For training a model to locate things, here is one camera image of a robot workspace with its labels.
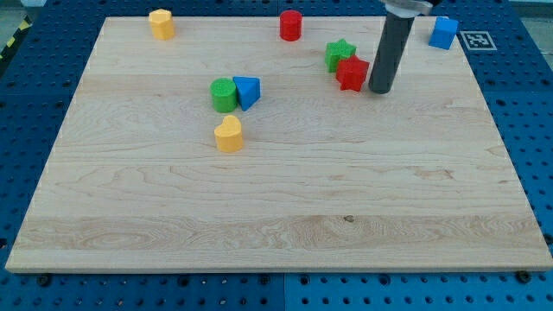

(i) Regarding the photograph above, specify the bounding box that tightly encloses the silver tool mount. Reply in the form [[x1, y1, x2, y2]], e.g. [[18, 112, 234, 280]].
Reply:
[[380, 0, 434, 18]]

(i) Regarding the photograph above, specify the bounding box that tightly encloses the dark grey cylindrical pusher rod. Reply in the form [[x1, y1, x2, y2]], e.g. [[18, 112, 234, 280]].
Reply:
[[368, 12, 415, 94]]

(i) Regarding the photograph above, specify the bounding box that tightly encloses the red star block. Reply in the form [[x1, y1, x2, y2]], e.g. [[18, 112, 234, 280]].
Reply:
[[336, 55, 370, 92]]

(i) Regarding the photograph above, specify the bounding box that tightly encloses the green star block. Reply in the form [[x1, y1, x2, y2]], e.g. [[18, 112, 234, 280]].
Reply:
[[325, 38, 357, 73]]

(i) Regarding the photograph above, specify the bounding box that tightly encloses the yellow hexagon block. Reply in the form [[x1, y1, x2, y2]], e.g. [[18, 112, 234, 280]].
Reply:
[[149, 9, 175, 41]]

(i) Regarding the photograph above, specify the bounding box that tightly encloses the blue cube block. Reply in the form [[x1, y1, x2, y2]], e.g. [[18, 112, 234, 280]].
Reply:
[[429, 17, 459, 50]]

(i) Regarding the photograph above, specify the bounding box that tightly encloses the black white fiducial marker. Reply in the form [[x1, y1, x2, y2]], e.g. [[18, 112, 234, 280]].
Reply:
[[461, 30, 497, 51]]

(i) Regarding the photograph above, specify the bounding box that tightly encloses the red cylinder block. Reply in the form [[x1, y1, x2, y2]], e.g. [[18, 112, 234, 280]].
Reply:
[[279, 10, 302, 41]]

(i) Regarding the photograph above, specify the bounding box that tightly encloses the blue triangle block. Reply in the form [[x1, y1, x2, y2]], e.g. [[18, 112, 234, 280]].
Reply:
[[232, 76, 261, 111]]

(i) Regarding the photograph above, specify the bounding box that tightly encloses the green cylinder block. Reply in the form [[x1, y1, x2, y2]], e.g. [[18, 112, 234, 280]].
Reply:
[[210, 78, 238, 113]]

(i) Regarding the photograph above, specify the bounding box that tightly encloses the yellow heart block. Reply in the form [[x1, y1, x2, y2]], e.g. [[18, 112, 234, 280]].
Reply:
[[214, 115, 244, 153]]

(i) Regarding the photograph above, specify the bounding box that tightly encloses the wooden board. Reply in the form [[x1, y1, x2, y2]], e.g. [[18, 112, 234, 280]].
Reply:
[[6, 17, 552, 273]]

